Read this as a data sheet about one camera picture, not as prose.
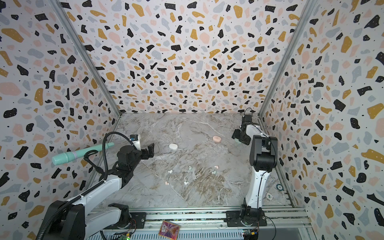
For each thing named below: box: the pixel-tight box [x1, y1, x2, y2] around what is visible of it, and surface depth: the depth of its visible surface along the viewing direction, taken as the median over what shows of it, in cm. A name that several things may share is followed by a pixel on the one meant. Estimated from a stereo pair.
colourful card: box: [158, 221, 181, 240], surface depth 71 cm
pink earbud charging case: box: [212, 135, 222, 143], surface depth 108 cm
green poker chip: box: [276, 184, 284, 191], surface depth 87 cm
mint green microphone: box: [52, 142, 115, 165], surface depth 61 cm
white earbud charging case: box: [169, 143, 178, 151], surface depth 102 cm
